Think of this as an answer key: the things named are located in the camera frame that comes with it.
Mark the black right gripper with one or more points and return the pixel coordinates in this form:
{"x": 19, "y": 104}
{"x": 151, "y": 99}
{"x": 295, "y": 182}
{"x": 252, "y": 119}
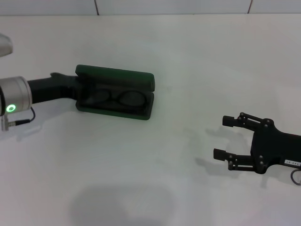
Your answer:
{"x": 275, "y": 146}

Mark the green glasses case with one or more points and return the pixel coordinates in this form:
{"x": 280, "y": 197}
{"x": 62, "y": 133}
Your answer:
{"x": 117, "y": 73}

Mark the black glasses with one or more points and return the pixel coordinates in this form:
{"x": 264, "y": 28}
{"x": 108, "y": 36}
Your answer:
{"x": 115, "y": 98}

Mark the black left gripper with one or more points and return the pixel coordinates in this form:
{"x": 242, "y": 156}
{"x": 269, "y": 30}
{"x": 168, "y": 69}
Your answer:
{"x": 54, "y": 88}

